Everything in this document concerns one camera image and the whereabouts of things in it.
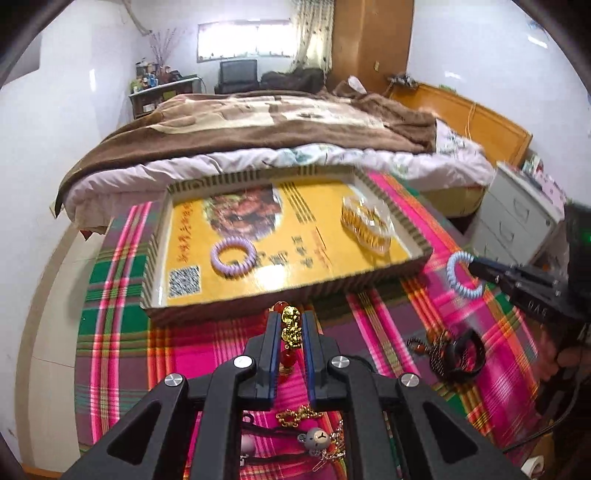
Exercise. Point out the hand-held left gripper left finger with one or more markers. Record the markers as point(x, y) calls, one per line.
point(275, 360)

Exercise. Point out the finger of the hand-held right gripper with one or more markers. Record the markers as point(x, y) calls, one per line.
point(489, 265)
point(531, 284)

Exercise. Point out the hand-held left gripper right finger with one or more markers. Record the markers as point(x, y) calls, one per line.
point(308, 369)

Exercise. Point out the silver rhinestone hair clip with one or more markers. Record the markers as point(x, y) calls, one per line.
point(333, 454)

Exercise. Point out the cardboard tray with food print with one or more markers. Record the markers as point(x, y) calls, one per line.
point(295, 258)

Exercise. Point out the person's right hand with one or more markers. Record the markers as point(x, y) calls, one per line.
point(570, 355)

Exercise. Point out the white drawer cabinet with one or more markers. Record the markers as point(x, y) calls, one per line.
point(512, 217)

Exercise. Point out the brown bed base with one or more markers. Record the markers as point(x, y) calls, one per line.
point(457, 201)

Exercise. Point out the colourful boxes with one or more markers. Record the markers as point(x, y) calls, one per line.
point(545, 180)

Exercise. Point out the gold and clear bangle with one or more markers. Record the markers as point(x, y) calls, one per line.
point(364, 230)

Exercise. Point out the wooden bed headboard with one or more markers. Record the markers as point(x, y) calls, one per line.
point(485, 120)

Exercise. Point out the white tape roll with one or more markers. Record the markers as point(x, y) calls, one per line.
point(531, 466)

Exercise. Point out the white pillow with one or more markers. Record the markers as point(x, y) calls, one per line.
point(358, 84)

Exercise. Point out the brown blanket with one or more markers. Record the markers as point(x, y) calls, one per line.
point(231, 134)

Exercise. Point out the wooden wardrobe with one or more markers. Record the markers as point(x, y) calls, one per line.
point(369, 37)

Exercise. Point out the dark sofa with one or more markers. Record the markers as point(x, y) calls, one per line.
point(295, 78)

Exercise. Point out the black television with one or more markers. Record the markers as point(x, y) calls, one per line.
point(238, 76)

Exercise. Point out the patterned curtain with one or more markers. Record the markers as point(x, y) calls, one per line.
point(314, 37)

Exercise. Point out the desk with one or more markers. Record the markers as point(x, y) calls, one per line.
point(161, 92)

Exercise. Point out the group of bottles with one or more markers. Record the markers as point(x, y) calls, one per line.
point(147, 78)

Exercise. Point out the window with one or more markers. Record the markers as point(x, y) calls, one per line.
point(244, 41)

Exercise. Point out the dried branches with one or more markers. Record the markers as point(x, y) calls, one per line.
point(164, 46)

